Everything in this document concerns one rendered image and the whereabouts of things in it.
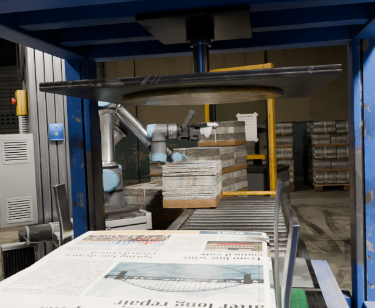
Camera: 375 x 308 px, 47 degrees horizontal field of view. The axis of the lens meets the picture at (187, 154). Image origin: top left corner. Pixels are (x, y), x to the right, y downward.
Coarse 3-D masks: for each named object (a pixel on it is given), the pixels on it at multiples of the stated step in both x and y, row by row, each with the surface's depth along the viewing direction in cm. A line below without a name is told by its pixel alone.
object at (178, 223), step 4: (188, 208) 231; (192, 208) 230; (196, 208) 234; (184, 212) 221; (188, 212) 220; (192, 212) 221; (180, 216) 210; (184, 216) 210; (188, 216) 210; (176, 220) 202; (180, 220) 201; (184, 220) 201; (172, 224) 193; (176, 224) 193; (180, 224) 192; (168, 228) 186; (172, 228) 186; (176, 228) 185
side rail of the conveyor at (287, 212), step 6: (282, 198) 253; (282, 204) 233; (288, 204) 232; (282, 210) 217; (288, 210) 215; (288, 216) 200; (294, 216) 200; (288, 222) 187; (288, 228) 177; (300, 234) 166; (300, 240) 157; (300, 246) 149; (300, 252) 142; (306, 252) 142; (306, 258) 137
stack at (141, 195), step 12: (156, 180) 345; (228, 180) 382; (132, 192) 308; (144, 192) 302; (156, 192) 297; (132, 204) 307; (144, 204) 302; (156, 204) 298; (168, 216) 295; (156, 228) 299
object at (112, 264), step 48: (96, 240) 63; (144, 240) 62; (192, 240) 61; (240, 240) 60; (0, 288) 44; (48, 288) 43; (96, 288) 43; (144, 288) 43; (192, 288) 42; (240, 288) 42
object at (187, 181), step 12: (168, 168) 231; (180, 168) 230; (192, 168) 229; (204, 168) 228; (216, 168) 235; (168, 180) 232; (180, 180) 231; (192, 180) 230; (204, 180) 229; (216, 180) 235; (168, 192) 232; (180, 192) 231; (192, 192) 230; (204, 192) 229; (216, 192) 237
